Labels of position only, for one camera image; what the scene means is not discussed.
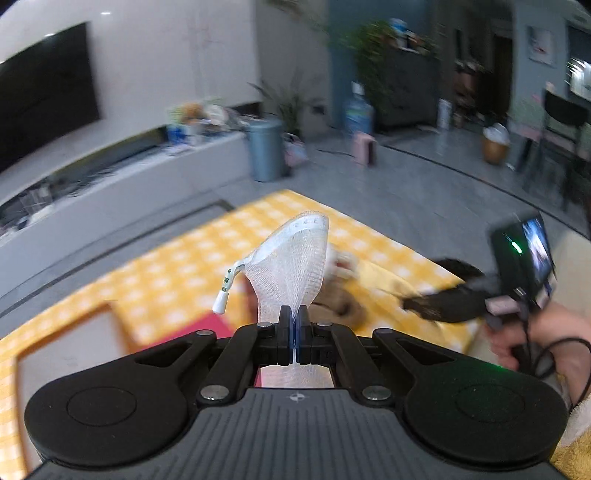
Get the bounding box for yellow microfiber cloth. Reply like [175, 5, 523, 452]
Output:
[352, 260, 480, 353]

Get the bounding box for person's right hand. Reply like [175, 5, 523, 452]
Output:
[486, 302, 590, 405]

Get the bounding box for brown fluffy plush slippers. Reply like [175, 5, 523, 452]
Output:
[308, 280, 367, 330]

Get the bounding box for red box lid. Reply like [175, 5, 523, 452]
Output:
[145, 312, 280, 388]

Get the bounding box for cream crochet knit item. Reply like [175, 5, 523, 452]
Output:
[324, 245, 359, 281]

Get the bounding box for yellow checkered tablecloth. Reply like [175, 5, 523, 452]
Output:
[1, 190, 478, 479]

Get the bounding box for orange rimmed storage box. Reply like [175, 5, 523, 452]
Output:
[15, 303, 138, 473]

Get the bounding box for pastel woven basket bag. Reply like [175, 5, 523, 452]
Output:
[283, 133, 308, 168]

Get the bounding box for pink small heater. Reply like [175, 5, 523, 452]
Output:
[353, 131, 377, 167]

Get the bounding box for grey pedal trash bin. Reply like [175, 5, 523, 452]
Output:
[245, 118, 287, 183]

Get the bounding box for potted leafy floor plant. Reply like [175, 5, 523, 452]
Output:
[249, 71, 322, 137]

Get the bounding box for blue water bottle jug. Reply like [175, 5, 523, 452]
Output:
[345, 82, 375, 135]

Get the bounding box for teddy bear toy pile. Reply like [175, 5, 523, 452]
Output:
[166, 102, 230, 146]

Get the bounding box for dark cabinet with plants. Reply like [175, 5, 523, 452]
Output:
[342, 20, 440, 132]

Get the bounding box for white marble tv bench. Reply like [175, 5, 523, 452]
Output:
[1, 132, 249, 295]

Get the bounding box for black wall television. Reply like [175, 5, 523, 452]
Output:
[0, 22, 100, 170]

